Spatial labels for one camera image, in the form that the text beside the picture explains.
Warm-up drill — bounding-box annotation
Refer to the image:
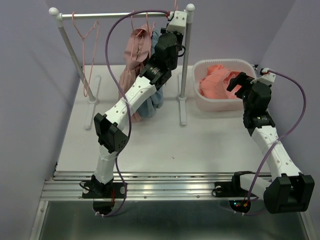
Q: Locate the salmon pink skirt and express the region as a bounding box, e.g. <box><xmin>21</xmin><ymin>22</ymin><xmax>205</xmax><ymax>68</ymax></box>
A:
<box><xmin>199</xmin><ymin>64</ymin><xmax>240</xmax><ymax>100</ymax></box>

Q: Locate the pink wire hanger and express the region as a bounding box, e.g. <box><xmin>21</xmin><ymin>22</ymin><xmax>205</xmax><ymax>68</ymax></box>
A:
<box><xmin>173</xmin><ymin>0</ymin><xmax>179</xmax><ymax>11</ymax></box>
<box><xmin>71</xmin><ymin>11</ymin><xmax>100</xmax><ymax>98</ymax></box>

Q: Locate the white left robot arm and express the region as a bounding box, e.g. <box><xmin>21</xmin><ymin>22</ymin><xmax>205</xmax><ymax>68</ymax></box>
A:
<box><xmin>89</xmin><ymin>23</ymin><xmax>186</xmax><ymax>197</ymax></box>

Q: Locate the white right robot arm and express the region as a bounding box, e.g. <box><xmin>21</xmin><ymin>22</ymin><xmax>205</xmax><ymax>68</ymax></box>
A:
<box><xmin>227</xmin><ymin>68</ymin><xmax>315</xmax><ymax>214</ymax></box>

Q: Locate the pink hanger with dusty garment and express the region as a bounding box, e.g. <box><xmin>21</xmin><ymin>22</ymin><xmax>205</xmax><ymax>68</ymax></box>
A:
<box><xmin>124</xmin><ymin>17</ymin><xmax>152</xmax><ymax>63</ymax></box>

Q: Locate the pink hanger with blue garment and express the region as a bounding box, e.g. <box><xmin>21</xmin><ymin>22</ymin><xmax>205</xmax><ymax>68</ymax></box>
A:
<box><xmin>145</xmin><ymin>12</ymin><xmax>155</xmax><ymax>41</ymax></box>

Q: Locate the dusty pink garment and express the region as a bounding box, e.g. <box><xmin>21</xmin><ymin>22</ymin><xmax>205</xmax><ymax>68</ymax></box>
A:
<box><xmin>118</xmin><ymin>24</ymin><xmax>156</xmax><ymax>123</ymax></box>

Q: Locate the white plastic basket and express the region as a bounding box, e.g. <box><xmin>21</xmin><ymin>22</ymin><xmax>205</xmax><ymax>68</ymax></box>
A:
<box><xmin>192</xmin><ymin>58</ymin><xmax>256</xmax><ymax>112</ymax></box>

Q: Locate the blue grey garment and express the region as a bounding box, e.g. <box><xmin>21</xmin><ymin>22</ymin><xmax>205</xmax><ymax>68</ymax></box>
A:
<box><xmin>137</xmin><ymin>29</ymin><xmax>164</xmax><ymax>119</ymax></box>

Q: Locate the white metal clothes rack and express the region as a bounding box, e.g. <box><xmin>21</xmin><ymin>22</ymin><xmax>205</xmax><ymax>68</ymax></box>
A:
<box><xmin>48</xmin><ymin>3</ymin><xmax>195</xmax><ymax>130</ymax></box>

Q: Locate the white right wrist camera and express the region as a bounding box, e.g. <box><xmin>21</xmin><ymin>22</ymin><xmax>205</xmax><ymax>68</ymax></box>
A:
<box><xmin>250</xmin><ymin>68</ymin><xmax>276</xmax><ymax>86</ymax></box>

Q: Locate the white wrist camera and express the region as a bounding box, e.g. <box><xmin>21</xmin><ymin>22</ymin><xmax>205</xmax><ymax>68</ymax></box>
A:
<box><xmin>166</xmin><ymin>10</ymin><xmax>188</xmax><ymax>35</ymax></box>
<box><xmin>250</xmin><ymin>68</ymin><xmax>276</xmax><ymax>86</ymax></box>

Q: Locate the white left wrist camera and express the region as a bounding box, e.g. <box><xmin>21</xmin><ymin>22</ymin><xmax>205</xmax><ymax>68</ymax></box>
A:
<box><xmin>166</xmin><ymin>10</ymin><xmax>188</xmax><ymax>35</ymax></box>

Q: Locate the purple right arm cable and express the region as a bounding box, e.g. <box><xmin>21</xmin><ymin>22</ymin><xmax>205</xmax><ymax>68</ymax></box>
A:
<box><xmin>233</xmin><ymin>69</ymin><xmax>307</xmax><ymax>217</ymax></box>

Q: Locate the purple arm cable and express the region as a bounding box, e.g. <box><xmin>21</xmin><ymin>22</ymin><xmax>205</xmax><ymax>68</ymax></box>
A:
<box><xmin>233</xmin><ymin>69</ymin><xmax>307</xmax><ymax>217</ymax></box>
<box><xmin>93</xmin><ymin>9</ymin><xmax>173</xmax><ymax>218</ymax></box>

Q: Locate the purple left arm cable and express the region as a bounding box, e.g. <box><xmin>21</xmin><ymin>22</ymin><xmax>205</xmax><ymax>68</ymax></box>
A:
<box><xmin>93</xmin><ymin>9</ymin><xmax>173</xmax><ymax>218</ymax></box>

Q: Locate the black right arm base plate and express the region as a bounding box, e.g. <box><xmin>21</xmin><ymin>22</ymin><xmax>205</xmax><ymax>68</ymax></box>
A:
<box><xmin>211</xmin><ymin>181</ymin><xmax>248</xmax><ymax>198</ymax></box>

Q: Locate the empty pink wire hanger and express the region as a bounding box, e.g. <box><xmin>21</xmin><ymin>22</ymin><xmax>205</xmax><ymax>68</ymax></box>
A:
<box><xmin>71</xmin><ymin>11</ymin><xmax>100</xmax><ymax>98</ymax></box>

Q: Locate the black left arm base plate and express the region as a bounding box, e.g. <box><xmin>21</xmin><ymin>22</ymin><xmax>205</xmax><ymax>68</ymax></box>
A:
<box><xmin>79</xmin><ymin>180</ymin><xmax>126</xmax><ymax>199</ymax></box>

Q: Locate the aluminium mounting rail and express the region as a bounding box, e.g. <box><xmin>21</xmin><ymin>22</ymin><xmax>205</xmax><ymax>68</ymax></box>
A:
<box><xmin>41</xmin><ymin>169</ymin><xmax>305</xmax><ymax>202</ymax></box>

